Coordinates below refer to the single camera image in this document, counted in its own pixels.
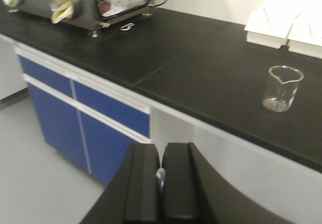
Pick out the stainless steel glove box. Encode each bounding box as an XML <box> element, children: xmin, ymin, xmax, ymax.
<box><xmin>15</xmin><ymin>0</ymin><xmax>154</xmax><ymax>38</ymax></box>

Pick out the white foam box left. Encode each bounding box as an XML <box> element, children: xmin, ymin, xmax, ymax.
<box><xmin>245</xmin><ymin>0</ymin><xmax>305</xmax><ymax>49</ymax></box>

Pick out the blue cabinet door right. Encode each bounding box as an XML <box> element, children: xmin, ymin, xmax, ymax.
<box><xmin>80</xmin><ymin>112</ymin><xmax>135</xmax><ymax>185</ymax></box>

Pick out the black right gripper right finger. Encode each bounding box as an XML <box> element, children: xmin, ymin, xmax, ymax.
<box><xmin>162</xmin><ymin>142</ymin><xmax>289</xmax><ymax>223</ymax></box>

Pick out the blue drawer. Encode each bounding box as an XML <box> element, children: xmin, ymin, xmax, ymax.
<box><xmin>74</xmin><ymin>82</ymin><xmax>150</xmax><ymax>137</ymax></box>
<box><xmin>19</xmin><ymin>56</ymin><xmax>73</xmax><ymax>98</ymax></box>

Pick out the blue cabinet door left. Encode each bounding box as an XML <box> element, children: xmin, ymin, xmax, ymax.
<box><xmin>28</xmin><ymin>84</ymin><xmax>89</xmax><ymax>172</ymax></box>

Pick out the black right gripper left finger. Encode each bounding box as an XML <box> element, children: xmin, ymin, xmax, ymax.
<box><xmin>81</xmin><ymin>143</ymin><xmax>160</xmax><ymax>223</ymax></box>

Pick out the blue drawer front right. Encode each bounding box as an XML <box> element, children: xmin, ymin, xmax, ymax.
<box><xmin>74</xmin><ymin>82</ymin><xmax>150</xmax><ymax>137</ymax></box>

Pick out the blue drawer front left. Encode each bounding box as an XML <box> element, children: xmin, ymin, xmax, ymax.
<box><xmin>19</xmin><ymin>56</ymin><xmax>73</xmax><ymax>98</ymax></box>

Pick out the white foam box right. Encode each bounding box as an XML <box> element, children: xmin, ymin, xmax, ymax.
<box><xmin>288</xmin><ymin>10</ymin><xmax>321</xmax><ymax>59</ymax></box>

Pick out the blue cabinet door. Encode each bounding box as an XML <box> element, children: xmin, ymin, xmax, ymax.
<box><xmin>28</xmin><ymin>84</ymin><xmax>89</xmax><ymax>172</ymax></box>
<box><xmin>80</xmin><ymin>112</ymin><xmax>135</xmax><ymax>185</ymax></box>

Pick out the white foam box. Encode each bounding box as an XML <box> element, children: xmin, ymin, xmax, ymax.
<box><xmin>245</xmin><ymin>0</ymin><xmax>305</xmax><ymax>49</ymax></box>
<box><xmin>288</xmin><ymin>10</ymin><xmax>321</xmax><ymax>59</ymax></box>

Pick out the clear glass beaker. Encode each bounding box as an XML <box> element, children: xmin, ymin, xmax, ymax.
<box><xmin>262</xmin><ymin>65</ymin><xmax>304</xmax><ymax>113</ymax></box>

